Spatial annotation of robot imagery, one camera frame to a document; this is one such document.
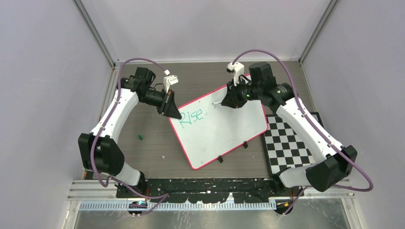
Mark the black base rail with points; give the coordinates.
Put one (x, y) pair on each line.
(214, 190)

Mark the black white checkerboard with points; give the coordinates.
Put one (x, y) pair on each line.
(282, 147)

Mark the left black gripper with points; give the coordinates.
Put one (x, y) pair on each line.
(168, 108)

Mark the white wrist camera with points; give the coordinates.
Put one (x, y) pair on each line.
(169, 80)
(236, 69)

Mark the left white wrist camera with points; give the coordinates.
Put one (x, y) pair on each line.
(169, 80)

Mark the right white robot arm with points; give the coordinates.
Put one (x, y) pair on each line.
(330, 156)

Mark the pink-framed whiteboard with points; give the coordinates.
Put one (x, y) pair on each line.
(208, 131)

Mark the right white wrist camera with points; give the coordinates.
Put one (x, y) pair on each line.
(236, 69)

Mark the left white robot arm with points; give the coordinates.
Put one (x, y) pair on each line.
(99, 150)

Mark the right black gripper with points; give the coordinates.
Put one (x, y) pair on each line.
(231, 98)

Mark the slotted cable duct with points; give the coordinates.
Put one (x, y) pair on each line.
(146, 205)

